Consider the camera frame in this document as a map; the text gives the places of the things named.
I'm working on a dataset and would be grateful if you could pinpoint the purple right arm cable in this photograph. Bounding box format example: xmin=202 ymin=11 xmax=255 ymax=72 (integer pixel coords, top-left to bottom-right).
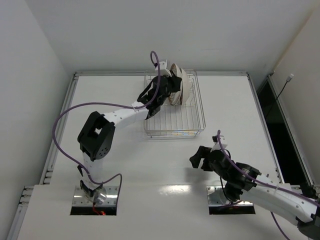
xmin=215 ymin=129 xmax=320 ymax=240

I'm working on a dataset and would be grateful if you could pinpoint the chrome wire dish rack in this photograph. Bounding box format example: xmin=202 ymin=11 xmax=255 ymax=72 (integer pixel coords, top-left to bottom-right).
xmin=143 ymin=69 xmax=206 ymax=139

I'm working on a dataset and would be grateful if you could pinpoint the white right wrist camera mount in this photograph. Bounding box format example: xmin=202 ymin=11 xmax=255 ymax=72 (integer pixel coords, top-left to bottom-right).
xmin=211 ymin=135 xmax=228 ymax=151

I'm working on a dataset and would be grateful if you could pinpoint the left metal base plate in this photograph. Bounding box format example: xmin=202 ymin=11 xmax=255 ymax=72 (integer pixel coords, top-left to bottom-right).
xmin=71 ymin=186 xmax=119 ymax=207

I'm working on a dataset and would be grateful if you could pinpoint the black wall cable white plug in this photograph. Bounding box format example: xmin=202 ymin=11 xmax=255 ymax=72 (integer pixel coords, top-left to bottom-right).
xmin=275 ymin=73 xmax=295 ymax=101

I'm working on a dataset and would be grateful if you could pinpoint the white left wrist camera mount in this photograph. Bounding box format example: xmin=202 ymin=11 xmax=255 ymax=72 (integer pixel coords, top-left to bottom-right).
xmin=155 ymin=59 xmax=172 ymax=77

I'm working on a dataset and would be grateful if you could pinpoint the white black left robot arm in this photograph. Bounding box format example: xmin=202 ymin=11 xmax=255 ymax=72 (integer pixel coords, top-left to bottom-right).
xmin=77 ymin=74 xmax=183 ymax=199

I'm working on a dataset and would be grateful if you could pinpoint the sunburst plate dark rim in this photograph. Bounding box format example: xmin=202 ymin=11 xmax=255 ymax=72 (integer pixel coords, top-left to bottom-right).
xmin=168 ymin=91 xmax=182 ymax=106

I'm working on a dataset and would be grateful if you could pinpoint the metal base plate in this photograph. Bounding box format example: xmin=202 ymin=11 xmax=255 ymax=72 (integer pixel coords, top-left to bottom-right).
xmin=206 ymin=185 xmax=254 ymax=208
xmin=71 ymin=186 xmax=119 ymax=207

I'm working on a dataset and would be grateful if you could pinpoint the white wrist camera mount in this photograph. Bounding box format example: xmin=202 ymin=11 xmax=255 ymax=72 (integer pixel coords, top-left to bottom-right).
xmin=155 ymin=59 xmax=172 ymax=77
xmin=211 ymin=135 xmax=228 ymax=151

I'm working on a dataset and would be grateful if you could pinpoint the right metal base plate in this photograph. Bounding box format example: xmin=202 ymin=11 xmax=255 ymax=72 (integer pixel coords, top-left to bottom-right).
xmin=206 ymin=185 xmax=254 ymax=208

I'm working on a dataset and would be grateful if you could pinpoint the floral plate orange rim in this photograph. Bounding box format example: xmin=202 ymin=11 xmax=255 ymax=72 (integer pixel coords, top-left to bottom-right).
xmin=170 ymin=63 xmax=183 ymax=80
xmin=180 ymin=68 xmax=192 ymax=105

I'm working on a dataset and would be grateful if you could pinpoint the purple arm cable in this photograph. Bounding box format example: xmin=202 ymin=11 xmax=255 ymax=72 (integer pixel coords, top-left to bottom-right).
xmin=215 ymin=129 xmax=320 ymax=240
xmin=53 ymin=50 xmax=161 ymax=206

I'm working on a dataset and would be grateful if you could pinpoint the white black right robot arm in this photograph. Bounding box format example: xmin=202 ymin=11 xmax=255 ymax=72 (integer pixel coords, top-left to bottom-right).
xmin=189 ymin=146 xmax=320 ymax=240

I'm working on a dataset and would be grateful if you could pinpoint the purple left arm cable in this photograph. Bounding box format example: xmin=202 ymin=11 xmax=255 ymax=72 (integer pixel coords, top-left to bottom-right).
xmin=53 ymin=50 xmax=161 ymax=206

